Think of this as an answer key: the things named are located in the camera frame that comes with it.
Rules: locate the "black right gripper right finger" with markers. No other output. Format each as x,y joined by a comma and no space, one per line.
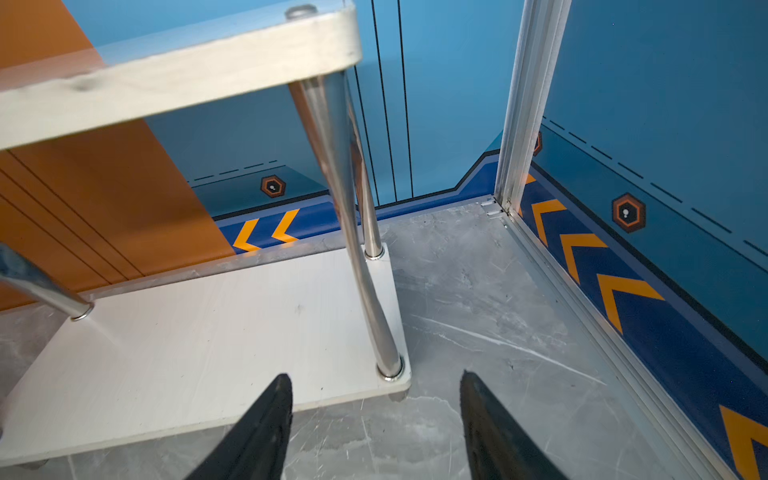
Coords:
497,446

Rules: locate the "white two-tier shelf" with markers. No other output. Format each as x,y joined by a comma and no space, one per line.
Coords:
196,354

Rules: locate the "aluminium corner post right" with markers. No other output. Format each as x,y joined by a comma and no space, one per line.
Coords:
540,37

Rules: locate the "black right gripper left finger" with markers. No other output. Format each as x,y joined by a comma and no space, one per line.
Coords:
256,446

